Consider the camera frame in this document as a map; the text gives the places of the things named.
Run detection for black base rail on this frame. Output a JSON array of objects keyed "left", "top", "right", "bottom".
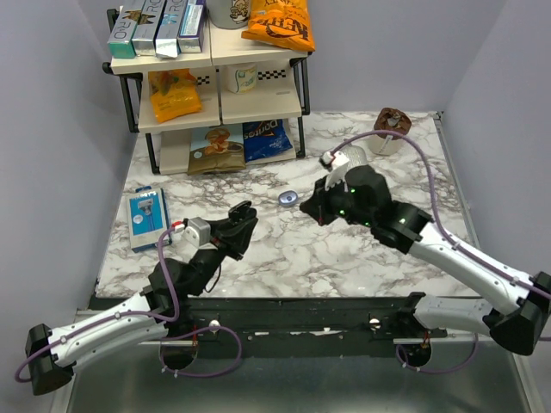
[{"left": 161, "top": 293, "right": 447, "bottom": 359}]

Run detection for blue razor package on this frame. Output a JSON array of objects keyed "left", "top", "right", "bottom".
[{"left": 125, "top": 186, "right": 169, "bottom": 253}]

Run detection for beige tiered shelf rack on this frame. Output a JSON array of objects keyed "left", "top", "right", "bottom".
[{"left": 102, "top": 23, "right": 310, "bottom": 175}]

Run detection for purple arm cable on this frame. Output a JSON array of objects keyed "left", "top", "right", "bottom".
[
  {"left": 331, "top": 130, "right": 551, "bottom": 374},
  {"left": 15, "top": 223, "right": 243, "bottom": 383}
]

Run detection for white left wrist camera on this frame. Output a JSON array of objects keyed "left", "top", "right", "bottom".
[{"left": 183, "top": 217, "right": 211, "bottom": 249}]

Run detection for white printed mug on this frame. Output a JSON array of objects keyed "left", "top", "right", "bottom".
[{"left": 225, "top": 63, "right": 257, "bottom": 94}]

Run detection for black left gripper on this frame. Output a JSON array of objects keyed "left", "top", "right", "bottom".
[{"left": 187, "top": 213, "right": 258, "bottom": 299}]

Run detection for teal toothpaste box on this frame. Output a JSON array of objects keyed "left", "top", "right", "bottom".
[{"left": 108, "top": 0, "right": 145, "bottom": 59}]

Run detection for silver blue toothpaste box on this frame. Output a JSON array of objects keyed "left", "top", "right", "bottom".
[{"left": 155, "top": 0, "right": 188, "bottom": 59}]

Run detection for brown paper cup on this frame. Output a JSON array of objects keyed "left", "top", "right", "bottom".
[{"left": 368, "top": 108, "right": 412, "bottom": 156}]

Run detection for orange kettle chips bag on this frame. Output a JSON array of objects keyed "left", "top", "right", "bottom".
[{"left": 241, "top": 0, "right": 316, "bottom": 53}]

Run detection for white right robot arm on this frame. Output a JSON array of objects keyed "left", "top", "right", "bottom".
[{"left": 300, "top": 166, "right": 550, "bottom": 355}]

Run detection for orange snack bag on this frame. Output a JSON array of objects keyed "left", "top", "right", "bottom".
[{"left": 148, "top": 69, "right": 202, "bottom": 123}]

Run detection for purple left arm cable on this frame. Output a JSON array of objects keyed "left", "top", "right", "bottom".
[{"left": 15, "top": 223, "right": 243, "bottom": 383}]

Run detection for purple blue toothpaste box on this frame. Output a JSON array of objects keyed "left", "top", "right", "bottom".
[{"left": 177, "top": 0, "right": 206, "bottom": 53}]

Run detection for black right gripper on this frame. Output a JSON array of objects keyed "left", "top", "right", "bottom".
[{"left": 300, "top": 174, "right": 375, "bottom": 228}]

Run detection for tan chips bag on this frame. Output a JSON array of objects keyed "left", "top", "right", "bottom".
[{"left": 187, "top": 125, "right": 246, "bottom": 176}]

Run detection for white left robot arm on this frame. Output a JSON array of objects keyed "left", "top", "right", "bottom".
[{"left": 15, "top": 210, "right": 258, "bottom": 396}]

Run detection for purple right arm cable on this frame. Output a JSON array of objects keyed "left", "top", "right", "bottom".
[{"left": 331, "top": 130, "right": 551, "bottom": 374}]

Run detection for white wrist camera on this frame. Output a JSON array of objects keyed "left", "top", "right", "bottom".
[
  {"left": 183, "top": 217, "right": 211, "bottom": 249},
  {"left": 319, "top": 151, "right": 350, "bottom": 191}
]

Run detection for grey cartoon mug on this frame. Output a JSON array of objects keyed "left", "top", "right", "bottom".
[{"left": 206, "top": 0, "right": 251, "bottom": 29}]

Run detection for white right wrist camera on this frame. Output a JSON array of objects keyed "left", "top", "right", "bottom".
[{"left": 319, "top": 151, "right": 350, "bottom": 191}]

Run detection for blue doritos bag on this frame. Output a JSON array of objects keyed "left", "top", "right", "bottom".
[{"left": 242, "top": 120, "right": 293, "bottom": 163}]

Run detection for lavender earbud charging case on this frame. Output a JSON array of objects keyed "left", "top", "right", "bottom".
[{"left": 278, "top": 190, "right": 299, "bottom": 207}]

